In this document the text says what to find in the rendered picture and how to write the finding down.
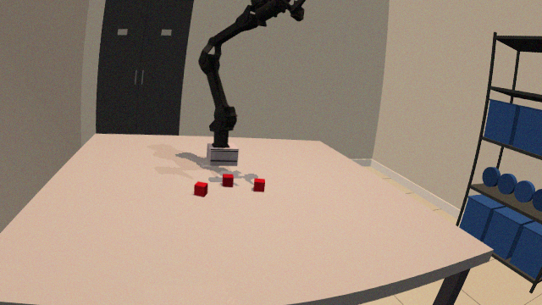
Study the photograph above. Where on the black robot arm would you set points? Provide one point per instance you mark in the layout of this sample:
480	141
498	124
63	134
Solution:
224	115

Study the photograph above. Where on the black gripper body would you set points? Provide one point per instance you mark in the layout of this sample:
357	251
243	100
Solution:
274	7

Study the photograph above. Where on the red cube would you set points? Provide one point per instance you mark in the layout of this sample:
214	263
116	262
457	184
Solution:
200	189
259	185
228	180

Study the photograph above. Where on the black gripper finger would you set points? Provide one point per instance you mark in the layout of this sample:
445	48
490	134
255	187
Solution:
296	6

